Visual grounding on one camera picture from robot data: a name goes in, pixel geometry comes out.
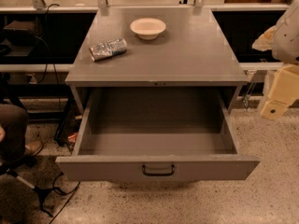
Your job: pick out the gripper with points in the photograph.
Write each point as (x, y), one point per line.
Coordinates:
(288, 42)

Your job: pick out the grey top drawer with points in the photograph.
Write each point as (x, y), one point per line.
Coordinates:
(125, 128)

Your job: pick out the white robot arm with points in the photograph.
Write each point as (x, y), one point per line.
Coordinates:
(283, 40)

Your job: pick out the grey metal cabinet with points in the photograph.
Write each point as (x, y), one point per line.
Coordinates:
(192, 51)

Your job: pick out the white paper bowl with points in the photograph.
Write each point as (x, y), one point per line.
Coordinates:
(147, 28)

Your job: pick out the crumpled silver chip bag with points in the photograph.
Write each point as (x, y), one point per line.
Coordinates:
(108, 49)

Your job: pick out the brown shoe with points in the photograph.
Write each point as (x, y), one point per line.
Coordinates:
(33, 148)

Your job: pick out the person leg brown trousers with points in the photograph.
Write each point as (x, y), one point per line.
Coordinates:
(13, 121)

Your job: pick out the dark box on shelf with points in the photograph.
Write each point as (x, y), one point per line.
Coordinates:
(20, 33)

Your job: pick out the black tripod stand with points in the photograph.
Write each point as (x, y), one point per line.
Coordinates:
(41, 193)

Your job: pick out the black top drawer handle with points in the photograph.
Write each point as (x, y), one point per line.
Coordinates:
(158, 172)

